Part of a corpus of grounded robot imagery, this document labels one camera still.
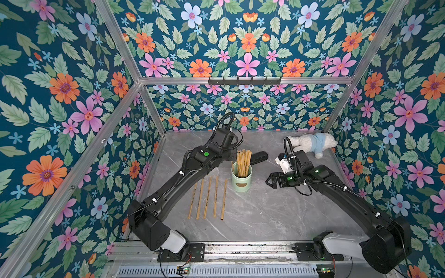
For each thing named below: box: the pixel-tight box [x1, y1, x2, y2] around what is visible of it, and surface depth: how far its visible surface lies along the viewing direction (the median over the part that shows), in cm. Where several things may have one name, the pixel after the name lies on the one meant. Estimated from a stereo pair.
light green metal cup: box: [231, 161, 253, 193], surface depth 88 cm
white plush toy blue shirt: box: [288, 132, 339, 160], surface depth 106 cm
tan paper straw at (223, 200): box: [220, 178, 228, 221], surface depth 90 cm
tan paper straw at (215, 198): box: [213, 176, 219, 219], surface depth 92 cm
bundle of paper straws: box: [236, 148, 253, 178], surface depth 86 cm
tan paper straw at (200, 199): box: [195, 178, 205, 221], surface depth 90 cm
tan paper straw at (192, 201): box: [187, 182, 198, 220], surface depth 90 cm
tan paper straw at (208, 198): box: [203, 176, 213, 220], surface depth 91 cm
